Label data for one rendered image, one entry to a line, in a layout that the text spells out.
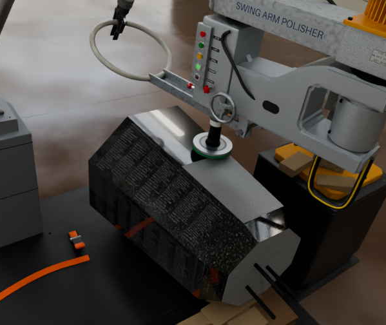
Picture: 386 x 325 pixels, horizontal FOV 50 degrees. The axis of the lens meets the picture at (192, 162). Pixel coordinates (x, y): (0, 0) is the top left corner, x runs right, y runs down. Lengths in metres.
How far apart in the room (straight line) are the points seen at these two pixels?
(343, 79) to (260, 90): 0.37
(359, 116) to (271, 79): 0.39
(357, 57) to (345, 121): 0.26
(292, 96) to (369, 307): 1.68
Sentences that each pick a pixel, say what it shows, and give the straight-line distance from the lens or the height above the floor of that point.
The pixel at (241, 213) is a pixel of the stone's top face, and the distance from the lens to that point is 1.89.
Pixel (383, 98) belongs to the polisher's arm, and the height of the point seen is 1.54.
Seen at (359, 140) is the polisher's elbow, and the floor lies 1.35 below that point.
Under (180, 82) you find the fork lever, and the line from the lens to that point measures 2.31.
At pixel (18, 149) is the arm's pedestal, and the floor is 0.71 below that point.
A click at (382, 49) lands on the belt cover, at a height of 1.71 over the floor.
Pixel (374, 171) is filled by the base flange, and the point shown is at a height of 0.78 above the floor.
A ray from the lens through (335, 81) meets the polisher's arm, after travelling 1.64.
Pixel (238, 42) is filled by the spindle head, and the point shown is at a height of 1.53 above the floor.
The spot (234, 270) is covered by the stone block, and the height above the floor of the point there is 0.69.
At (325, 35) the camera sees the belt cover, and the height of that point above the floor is 1.68.
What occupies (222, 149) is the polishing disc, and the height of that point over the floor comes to 0.93.
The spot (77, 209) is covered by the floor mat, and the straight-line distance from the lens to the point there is 3.10.
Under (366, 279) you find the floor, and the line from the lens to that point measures 3.13.
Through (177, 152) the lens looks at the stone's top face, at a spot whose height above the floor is 0.87.
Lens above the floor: 2.12
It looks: 36 degrees down
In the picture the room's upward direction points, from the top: 9 degrees clockwise
